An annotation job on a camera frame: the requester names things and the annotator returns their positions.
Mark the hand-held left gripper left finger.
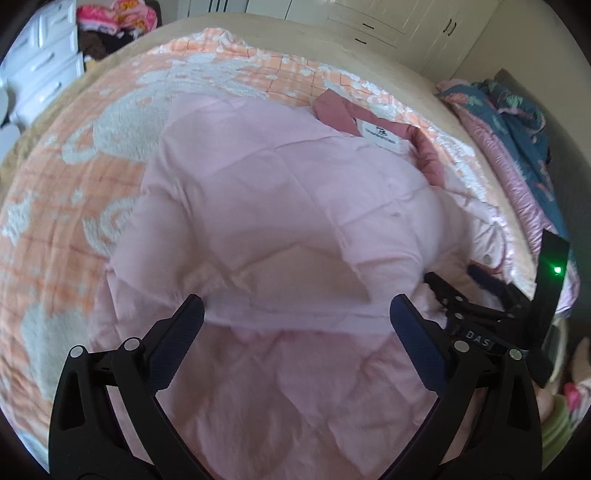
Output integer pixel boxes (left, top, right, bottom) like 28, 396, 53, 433
48, 294, 206, 480

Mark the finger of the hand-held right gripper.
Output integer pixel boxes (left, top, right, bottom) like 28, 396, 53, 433
467, 263, 532, 319
424, 271, 485, 330

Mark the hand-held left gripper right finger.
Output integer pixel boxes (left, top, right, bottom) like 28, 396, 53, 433
369, 294, 542, 480

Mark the pink quilted jacket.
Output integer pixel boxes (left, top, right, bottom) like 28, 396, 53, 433
88, 90, 522, 480

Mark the dark clothes pile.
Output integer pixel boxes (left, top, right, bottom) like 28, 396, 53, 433
78, 28, 134, 63

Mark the blue floral pink duvet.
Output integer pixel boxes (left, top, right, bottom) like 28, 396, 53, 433
436, 78, 580, 315

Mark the grey headboard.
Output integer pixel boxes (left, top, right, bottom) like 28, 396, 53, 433
496, 68, 591, 195

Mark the orange checked cloud blanket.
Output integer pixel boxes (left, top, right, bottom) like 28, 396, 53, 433
0, 28, 504, 416

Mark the white wardrobe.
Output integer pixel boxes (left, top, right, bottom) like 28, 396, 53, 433
178, 0, 502, 81

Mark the bed with beige sheet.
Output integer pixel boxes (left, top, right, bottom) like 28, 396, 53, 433
0, 9, 578, 319

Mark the white drawer cabinet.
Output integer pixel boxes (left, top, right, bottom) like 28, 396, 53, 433
0, 0, 86, 130

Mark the pink printed cloth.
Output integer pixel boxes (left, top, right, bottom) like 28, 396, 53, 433
76, 0, 158, 33

